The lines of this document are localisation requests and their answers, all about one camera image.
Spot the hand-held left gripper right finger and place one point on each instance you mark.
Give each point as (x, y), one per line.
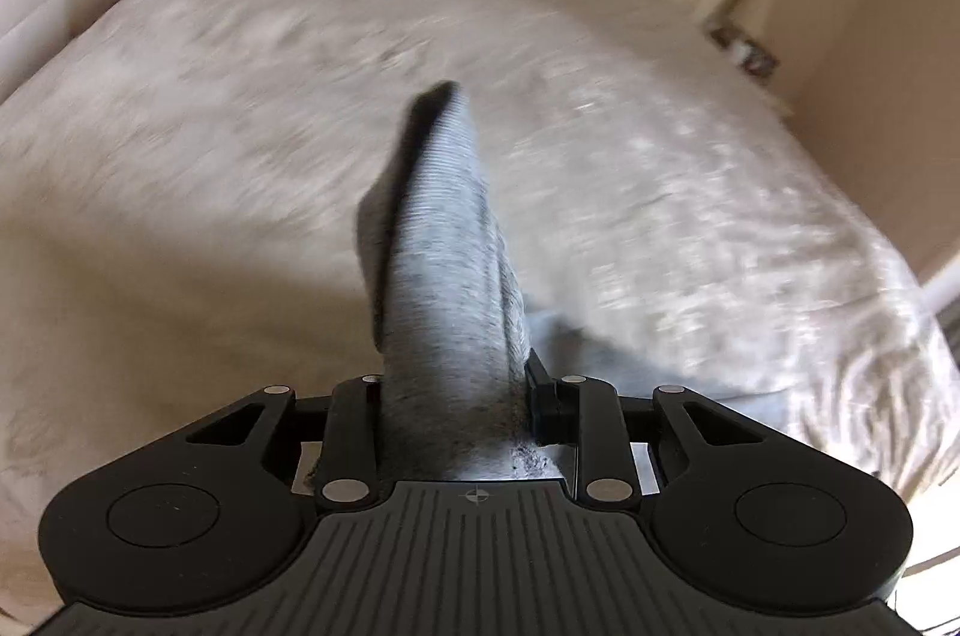
(544, 411)

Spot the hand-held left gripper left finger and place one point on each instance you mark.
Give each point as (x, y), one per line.
(352, 426)

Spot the grey pants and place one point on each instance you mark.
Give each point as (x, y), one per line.
(442, 306)

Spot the bed with cream floral bedspread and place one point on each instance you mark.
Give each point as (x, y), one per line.
(225, 156)

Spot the cream nightstand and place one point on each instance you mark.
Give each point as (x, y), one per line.
(750, 13)

